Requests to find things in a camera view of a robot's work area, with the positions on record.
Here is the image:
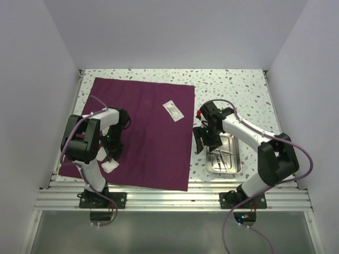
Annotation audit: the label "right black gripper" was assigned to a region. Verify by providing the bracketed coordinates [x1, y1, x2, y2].
[193, 124, 222, 153]

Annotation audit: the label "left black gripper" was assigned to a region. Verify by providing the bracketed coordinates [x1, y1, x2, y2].
[100, 125, 124, 162]

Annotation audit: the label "white gauze pad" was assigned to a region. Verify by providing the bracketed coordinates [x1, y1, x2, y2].
[101, 159, 119, 174]
[96, 147, 107, 161]

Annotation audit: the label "steel tweezers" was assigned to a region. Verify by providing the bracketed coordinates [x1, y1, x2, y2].
[218, 149, 233, 173]

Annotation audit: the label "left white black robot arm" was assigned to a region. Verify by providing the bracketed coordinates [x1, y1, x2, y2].
[60, 107, 131, 208]

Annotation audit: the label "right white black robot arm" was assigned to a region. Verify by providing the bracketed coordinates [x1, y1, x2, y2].
[193, 101, 299, 208]

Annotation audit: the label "steel scissors in tray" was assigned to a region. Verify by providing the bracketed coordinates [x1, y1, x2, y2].
[210, 149, 226, 171]

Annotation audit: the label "stainless steel tray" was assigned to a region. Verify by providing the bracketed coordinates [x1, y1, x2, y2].
[206, 133, 242, 174]

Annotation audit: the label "white sachet packet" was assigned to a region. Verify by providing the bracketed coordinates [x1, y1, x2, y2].
[163, 101, 184, 122]

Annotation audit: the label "purple cloth mat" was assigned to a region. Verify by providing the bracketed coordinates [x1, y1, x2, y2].
[58, 77, 196, 192]

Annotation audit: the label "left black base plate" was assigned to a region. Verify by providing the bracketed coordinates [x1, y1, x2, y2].
[77, 192, 127, 209]

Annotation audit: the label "aluminium rail frame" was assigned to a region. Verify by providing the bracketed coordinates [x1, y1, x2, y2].
[34, 69, 324, 253]

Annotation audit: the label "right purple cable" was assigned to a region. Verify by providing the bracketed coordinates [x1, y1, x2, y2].
[211, 99, 315, 254]

